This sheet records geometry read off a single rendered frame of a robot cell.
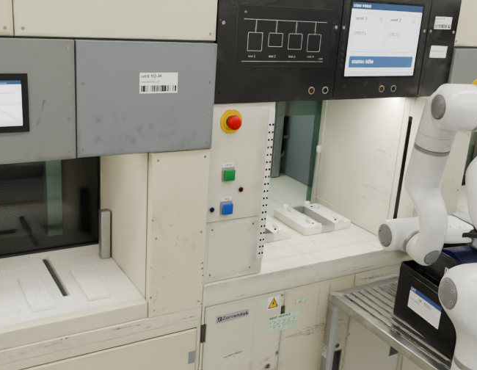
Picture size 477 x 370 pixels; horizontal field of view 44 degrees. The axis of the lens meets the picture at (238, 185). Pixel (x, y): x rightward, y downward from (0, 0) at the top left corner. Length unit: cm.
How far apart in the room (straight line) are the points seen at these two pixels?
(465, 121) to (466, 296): 36
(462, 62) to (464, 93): 83
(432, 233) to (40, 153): 97
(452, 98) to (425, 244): 43
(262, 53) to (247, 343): 90
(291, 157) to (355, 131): 60
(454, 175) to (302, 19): 90
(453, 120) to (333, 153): 112
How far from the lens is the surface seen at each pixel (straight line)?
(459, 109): 131
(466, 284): 128
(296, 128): 276
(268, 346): 200
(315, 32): 172
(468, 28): 217
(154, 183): 156
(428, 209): 156
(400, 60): 195
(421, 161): 154
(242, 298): 184
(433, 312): 182
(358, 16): 181
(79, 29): 142
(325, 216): 227
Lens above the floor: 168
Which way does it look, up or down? 18 degrees down
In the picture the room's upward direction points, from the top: 4 degrees clockwise
